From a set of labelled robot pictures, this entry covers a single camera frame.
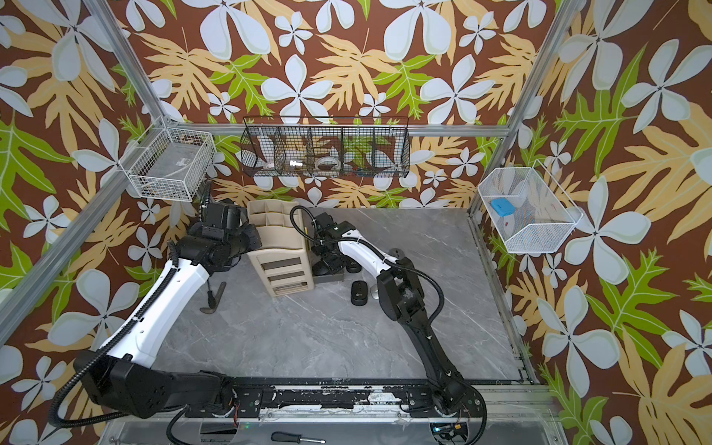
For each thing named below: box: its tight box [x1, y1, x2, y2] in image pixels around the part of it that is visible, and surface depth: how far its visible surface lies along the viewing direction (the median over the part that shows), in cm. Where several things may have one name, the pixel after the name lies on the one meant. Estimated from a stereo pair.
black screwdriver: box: [270, 431, 327, 445], surface depth 70 cm
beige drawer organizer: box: [246, 199, 315, 298], surface depth 82 cm
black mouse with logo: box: [350, 279, 369, 306], surface depth 95 cm
